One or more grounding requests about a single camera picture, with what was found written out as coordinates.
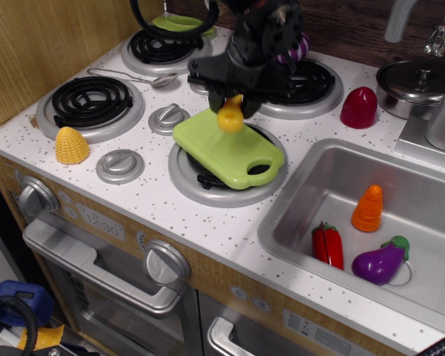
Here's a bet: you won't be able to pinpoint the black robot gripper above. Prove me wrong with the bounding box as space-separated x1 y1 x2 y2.
188 45 295 118

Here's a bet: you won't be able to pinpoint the yellow toy knife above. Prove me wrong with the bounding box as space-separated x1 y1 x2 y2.
217 94 244 134

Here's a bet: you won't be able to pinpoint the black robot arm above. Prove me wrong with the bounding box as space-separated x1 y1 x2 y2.
188 1 303 119

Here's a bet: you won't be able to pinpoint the green plastic cutting board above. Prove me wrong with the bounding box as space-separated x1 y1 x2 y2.
173 109 285 190

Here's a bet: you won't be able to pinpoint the silver stove top knob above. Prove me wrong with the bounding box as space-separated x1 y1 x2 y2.
96 149 145 185
148 103 190 136
188 82 208 96

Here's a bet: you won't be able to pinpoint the metal spoon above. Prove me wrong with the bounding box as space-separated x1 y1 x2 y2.
87 67 179 88

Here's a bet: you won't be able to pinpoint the purple white toy onion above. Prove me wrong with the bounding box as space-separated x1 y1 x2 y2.
274 32 311 65

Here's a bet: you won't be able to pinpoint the back right black burner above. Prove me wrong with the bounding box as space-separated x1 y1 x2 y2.
259 59 343 120

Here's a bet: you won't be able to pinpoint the black burner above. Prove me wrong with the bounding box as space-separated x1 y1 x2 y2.
36 76 145 144
120 30 212 77
259 59 343 120
168 125 288 208

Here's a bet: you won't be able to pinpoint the front right black burner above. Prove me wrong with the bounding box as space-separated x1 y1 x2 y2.
168 125 288 208

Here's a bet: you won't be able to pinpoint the back left black burner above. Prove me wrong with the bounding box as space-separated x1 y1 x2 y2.
120 30 212 77

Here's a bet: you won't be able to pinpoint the green plastic plate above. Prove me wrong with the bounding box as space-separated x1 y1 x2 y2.
151 15 203 33

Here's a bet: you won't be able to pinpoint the silver sink basin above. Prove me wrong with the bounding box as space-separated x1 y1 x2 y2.
258 139 445 332

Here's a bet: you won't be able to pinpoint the dark red toy pepper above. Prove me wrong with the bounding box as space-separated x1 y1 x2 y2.
340 87 378 129

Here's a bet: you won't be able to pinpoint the front left black burner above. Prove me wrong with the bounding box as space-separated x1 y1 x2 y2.
36 76 145 144

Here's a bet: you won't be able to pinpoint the yellow toy corn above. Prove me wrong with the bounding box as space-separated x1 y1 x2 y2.
55 127 90 165

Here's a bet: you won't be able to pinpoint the steel pot with lid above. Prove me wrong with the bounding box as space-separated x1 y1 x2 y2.
376 61 445 120

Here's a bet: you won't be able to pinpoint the red toy chili peppers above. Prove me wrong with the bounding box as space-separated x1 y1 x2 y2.
311 222 344 270

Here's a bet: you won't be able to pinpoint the silver oven knob right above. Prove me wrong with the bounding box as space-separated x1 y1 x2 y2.
143 240 191 286

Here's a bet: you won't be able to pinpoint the silver oven knob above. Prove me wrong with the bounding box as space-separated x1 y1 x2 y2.
143 240 191 286
18 176 59 217

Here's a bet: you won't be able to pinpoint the orange toy carrot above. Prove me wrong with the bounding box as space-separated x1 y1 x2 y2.
351 185 383 232

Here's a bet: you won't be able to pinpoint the silver faucet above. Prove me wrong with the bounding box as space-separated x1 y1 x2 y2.
384 0 418 43

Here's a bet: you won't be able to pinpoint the clear glass ornament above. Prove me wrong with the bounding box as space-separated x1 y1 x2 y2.
424 24 445 58

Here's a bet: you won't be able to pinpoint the purple toy eggplant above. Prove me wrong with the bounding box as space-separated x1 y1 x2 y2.
352 235 410 286

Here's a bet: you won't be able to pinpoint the silver oven knob left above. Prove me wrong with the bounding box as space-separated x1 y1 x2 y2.
18 176 59 217

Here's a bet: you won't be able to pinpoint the blue device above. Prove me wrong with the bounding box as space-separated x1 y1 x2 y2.
0 280 54 326

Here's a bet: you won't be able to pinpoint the yellow cloth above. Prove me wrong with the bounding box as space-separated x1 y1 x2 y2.
16 325 65 351

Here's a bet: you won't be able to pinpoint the silver oven door handle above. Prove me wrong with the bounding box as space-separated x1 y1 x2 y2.
23 220 181 319

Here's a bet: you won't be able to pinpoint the silver dishwasher door handle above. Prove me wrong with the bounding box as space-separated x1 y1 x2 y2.
207 317 254 356

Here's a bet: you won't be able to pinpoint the black cable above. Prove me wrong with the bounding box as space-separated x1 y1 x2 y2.
0 295 39 356

